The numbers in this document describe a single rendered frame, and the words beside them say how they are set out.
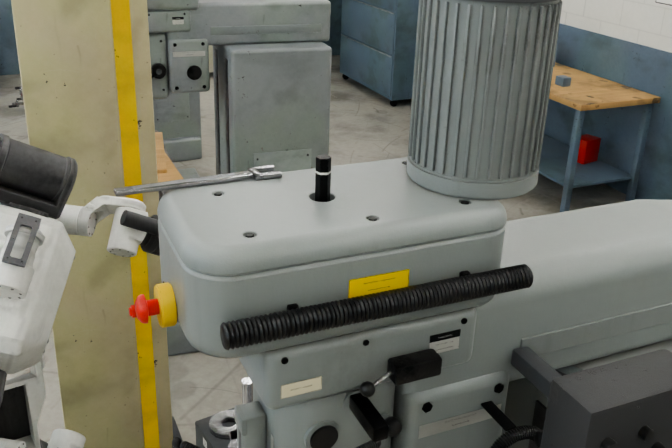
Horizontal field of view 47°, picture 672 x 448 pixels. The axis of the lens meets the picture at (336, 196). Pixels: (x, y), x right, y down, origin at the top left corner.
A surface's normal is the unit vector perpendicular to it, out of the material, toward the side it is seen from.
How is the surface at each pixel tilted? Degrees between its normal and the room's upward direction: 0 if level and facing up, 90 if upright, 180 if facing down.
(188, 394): 0
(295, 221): 0
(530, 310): 90
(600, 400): 0
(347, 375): 90
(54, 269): 76
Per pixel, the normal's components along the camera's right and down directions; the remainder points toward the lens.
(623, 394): 0.04, -0.92
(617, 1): -0.92, 0.13
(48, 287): 0.93, -0.07
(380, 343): 0.40, 0.36
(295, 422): -0.27, 0.36
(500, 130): 0.17, 0.38
